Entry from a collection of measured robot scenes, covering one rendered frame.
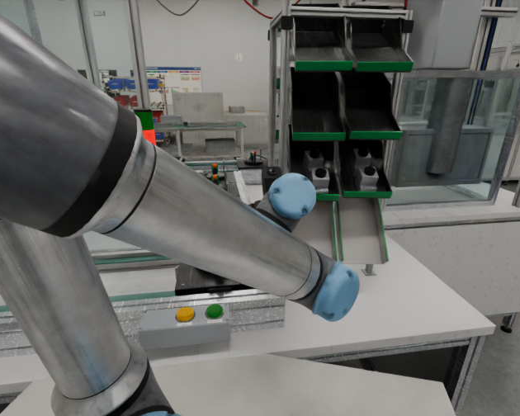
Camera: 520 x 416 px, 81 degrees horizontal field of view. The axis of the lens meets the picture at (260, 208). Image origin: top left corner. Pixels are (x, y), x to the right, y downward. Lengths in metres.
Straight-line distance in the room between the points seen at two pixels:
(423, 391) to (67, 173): 0.80
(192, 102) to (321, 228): 7.34
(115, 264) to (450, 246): 1.63
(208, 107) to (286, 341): 7.51
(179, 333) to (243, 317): 0.17
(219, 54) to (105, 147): 11.19
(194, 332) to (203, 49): 10.87
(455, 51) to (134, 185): 1.77
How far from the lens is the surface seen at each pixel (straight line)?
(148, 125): 0.95
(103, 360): 0.43
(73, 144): 0.19
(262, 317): 0.87
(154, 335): 0.80
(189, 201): 0.23
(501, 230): 2.12
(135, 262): 1.10
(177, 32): 11.47
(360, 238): 0.99
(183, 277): 0.92
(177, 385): 0.81
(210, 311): 0.79
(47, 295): 0.37
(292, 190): 0.49
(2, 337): 1.00
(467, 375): 1.22
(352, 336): 0.91
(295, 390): 0.78
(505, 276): 2.33
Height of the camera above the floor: 1.47
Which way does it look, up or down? 21 degrees down
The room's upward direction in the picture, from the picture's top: straight up
